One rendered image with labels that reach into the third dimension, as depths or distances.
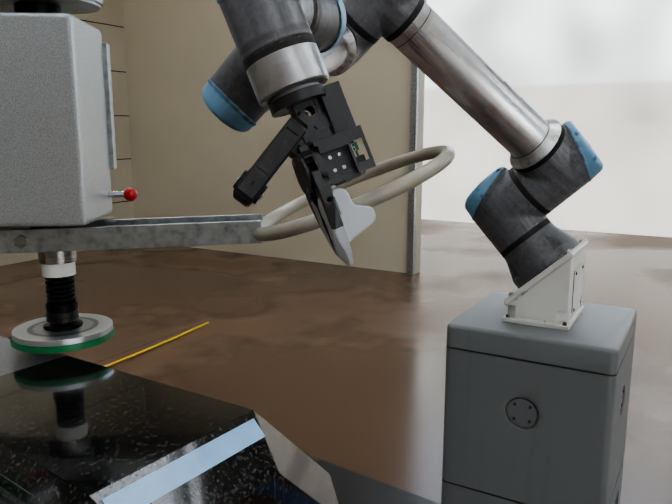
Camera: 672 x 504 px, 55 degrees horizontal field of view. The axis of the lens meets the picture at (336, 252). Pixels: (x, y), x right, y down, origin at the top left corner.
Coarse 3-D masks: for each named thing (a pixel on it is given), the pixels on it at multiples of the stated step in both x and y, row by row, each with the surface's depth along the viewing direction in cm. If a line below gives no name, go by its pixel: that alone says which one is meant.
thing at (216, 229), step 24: (192, 216) 150; (216, 216) 150; (240, 216) 150; (0, 240) 136; (24, 240) 135; (48, 240) 137; (72, 240) 137; (96, 240) 138; (120, 240) 138; (144, 240) 138; (168, 240) 139; (192, 240) 139; (216, 240) 140; (240, 240) 140
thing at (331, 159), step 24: (288, 96) 74; (312, 96) 74; (336, 96) 76; (312, 120) 76; (336, 120) 76; (312, 144) 74; (336, 144) 74; (336, 168) 76; (360, 168) 75; (312, 192) 78
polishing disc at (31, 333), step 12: (24, 324) 148; (36, 324) 148; (84, 324) 148; (96, 324) 148; (108, 324) 148; (12, 336) 140; (24, 336) 139; (36, 336) 139; (48, 336) 139; (60, 336) 139; (72, 336) 139; (84, 336) 139; (96, 336) 142
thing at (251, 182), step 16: (288, 128) 74; (304, 128) 75; (272, 144) 74; (288, 144) 74; (256, 160) 74; (272, 160) 74; (240, 176) 74; (256, 176) 73; (272, 176) 77; (240, 192) 73; (256, 192) 73
